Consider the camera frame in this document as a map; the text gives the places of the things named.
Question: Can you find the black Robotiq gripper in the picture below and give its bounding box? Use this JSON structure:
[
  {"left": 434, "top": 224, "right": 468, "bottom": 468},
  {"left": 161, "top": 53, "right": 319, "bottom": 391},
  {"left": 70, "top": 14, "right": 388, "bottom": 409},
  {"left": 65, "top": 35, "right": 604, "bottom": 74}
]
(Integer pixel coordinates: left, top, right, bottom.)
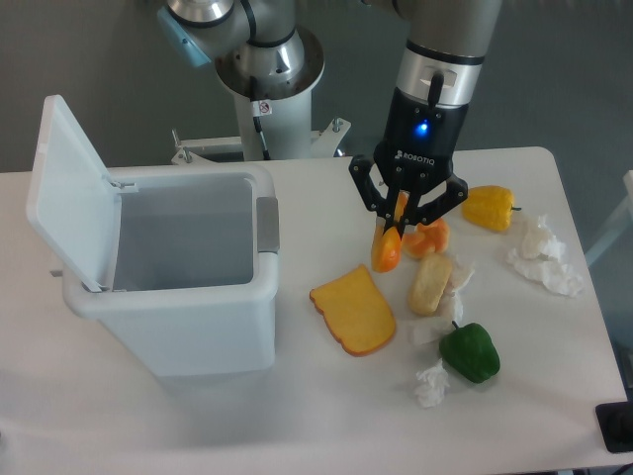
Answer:
[{"left": 348, "top": 88, "right": 469, "bottom": 238}]

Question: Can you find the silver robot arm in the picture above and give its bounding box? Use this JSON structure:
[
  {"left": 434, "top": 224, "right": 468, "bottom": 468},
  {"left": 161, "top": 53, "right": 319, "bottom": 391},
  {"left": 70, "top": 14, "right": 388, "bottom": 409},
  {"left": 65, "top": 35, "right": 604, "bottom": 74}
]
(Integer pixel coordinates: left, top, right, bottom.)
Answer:
[{"left": 157, "top": 1, "right": 500, "bottom": 233}]

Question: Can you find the black device at edge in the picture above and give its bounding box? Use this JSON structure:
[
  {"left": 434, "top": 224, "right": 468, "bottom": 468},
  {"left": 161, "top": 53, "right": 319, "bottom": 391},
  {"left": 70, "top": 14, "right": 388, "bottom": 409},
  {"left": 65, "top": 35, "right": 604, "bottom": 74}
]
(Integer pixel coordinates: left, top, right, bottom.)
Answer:
[{"left": 595, "top": 402, "right": 632, "bottom": 453}]

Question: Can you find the yellow toast slice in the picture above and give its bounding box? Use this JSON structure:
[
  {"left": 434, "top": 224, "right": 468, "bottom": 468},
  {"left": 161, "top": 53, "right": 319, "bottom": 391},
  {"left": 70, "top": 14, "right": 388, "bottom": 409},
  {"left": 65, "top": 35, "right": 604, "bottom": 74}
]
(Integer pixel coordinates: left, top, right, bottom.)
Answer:
[{"left": 310, "top": 265, "right": 397, "bottom": 356}]

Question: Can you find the orange knotted bread roll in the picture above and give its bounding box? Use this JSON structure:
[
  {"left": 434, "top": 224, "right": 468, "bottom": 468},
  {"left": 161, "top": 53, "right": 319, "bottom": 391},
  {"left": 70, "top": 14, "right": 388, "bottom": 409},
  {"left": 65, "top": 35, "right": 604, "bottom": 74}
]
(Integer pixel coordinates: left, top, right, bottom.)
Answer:
[{"left": 402, "top": 218, "right": 450, "bottom": 259}]

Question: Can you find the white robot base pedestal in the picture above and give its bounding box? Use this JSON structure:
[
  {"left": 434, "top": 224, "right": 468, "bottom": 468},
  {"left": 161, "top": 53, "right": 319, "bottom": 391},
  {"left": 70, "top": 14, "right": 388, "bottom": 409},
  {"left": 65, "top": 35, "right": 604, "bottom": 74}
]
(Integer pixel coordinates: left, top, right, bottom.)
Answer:
[{"left": 172, "top": 26, "right": 351, "bottom": 163}]

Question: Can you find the large crumpled white tissue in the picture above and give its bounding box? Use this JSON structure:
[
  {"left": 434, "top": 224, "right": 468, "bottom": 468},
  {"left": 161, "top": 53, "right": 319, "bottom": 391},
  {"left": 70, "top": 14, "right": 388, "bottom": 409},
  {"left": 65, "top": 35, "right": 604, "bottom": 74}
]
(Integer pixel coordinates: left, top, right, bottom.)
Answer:
[{"left": 505, "top": 215, "right": 584, "bottom": 298}]

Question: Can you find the crumpled tissue under bread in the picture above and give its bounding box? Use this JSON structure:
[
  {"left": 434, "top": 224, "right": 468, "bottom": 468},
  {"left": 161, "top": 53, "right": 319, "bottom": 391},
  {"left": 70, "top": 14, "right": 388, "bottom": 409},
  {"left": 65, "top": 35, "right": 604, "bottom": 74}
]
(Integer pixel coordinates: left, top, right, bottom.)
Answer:
[{"left": 407, "top": 255, "right": 474, "bottom": 345}]

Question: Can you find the white trash can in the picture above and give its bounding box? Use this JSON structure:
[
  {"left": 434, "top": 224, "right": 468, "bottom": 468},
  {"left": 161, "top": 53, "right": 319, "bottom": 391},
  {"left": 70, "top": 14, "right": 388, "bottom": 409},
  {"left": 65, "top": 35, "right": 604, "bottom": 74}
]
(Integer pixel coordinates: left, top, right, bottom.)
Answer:
[{"left": 62, "top": 163, "right": 279, "bottom": 377}]

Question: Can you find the green bell pepper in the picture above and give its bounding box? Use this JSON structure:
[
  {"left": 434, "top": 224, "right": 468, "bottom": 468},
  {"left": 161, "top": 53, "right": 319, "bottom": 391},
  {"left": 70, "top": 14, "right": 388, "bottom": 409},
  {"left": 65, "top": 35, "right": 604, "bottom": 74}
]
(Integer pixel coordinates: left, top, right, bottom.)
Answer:
[{"left": 439, "top": 323, "right": 500, "bottom": 384}]

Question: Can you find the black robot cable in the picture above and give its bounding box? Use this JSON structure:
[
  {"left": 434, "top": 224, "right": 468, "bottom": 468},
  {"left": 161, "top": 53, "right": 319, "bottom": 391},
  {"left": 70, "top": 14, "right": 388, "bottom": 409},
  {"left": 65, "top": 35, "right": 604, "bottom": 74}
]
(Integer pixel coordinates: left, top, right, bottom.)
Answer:
[{"left": 248, "top": 75, "right": 272, "bottom": 161}]

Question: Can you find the white trash can lid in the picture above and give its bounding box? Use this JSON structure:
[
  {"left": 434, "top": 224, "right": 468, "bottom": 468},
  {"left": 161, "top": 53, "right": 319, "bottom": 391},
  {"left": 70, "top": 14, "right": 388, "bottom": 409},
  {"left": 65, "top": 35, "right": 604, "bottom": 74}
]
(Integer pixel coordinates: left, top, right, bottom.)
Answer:
[{"left": 26, "top": 95, "right": 138, "bottom": 292}]

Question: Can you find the small crumpled white tissue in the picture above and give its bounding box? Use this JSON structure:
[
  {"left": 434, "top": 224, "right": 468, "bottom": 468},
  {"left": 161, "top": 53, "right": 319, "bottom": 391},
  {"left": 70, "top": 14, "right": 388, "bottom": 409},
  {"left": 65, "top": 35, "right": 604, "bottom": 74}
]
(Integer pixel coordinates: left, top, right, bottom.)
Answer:
[{"left": 413, "top": 359, "right": 450, "bottom": 409}]

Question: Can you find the yellow bell pepper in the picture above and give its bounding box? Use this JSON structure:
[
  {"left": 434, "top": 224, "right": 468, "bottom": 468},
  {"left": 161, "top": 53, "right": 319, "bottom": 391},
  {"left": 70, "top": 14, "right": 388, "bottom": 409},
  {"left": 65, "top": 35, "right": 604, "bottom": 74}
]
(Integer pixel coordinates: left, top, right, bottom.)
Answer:
[{"left": 461, "top": 185, "right": 521, "bottom": 232}]

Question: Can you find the small rectangular bread roll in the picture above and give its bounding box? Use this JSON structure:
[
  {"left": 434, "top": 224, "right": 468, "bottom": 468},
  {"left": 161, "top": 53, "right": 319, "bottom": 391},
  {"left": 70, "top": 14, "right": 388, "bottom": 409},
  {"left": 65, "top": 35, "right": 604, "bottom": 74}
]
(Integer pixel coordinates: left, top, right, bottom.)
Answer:
[{"left": 407, "top": 253, "right": 453, "bottom": 317}]

